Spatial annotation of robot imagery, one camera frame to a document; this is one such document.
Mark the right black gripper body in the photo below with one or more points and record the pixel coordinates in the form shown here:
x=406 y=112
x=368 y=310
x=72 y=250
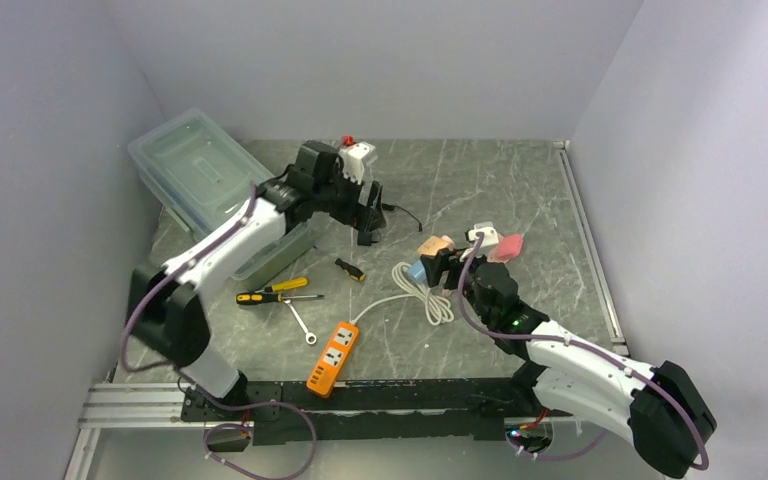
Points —
x=469 y=287

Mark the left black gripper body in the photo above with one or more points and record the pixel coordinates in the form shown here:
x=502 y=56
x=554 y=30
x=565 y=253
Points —
x=341 y=199

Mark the beige cube socket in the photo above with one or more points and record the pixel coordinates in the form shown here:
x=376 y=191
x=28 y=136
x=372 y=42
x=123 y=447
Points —
x=431 y=246

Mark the blue plug adapter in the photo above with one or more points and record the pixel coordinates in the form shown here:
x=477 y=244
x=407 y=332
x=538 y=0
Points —
x=416 y=272

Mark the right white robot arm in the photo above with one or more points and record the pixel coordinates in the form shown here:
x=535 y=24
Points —
x=656 y=409

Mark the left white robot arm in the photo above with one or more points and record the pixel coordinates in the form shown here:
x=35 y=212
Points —
x=166 y=305

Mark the clear plastic storage box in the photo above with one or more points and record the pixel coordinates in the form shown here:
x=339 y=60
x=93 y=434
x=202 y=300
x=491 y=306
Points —
x=203 y=177

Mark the orange power strip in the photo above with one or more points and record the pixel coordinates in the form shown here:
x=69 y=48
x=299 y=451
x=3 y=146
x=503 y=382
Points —
x=326 y=371

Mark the silver wrench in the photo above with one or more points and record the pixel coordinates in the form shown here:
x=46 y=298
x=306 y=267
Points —
x=310 y=337

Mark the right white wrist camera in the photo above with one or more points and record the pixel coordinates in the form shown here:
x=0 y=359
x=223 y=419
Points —
x=482 y=238

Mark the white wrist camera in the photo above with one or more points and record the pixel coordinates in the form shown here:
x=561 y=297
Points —
x=482 y=238
x=356 y=155

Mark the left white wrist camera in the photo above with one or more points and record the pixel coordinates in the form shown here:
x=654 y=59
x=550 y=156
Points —
x=356 y=155

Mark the yellow handled screwdriver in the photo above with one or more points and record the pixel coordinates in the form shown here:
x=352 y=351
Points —
x=290 y=284

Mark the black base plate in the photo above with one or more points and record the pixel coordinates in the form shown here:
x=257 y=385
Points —
x=478 y=408

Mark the aluminium rail frame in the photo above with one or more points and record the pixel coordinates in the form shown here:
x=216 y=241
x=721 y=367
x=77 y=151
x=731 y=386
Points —
x=136 y=406

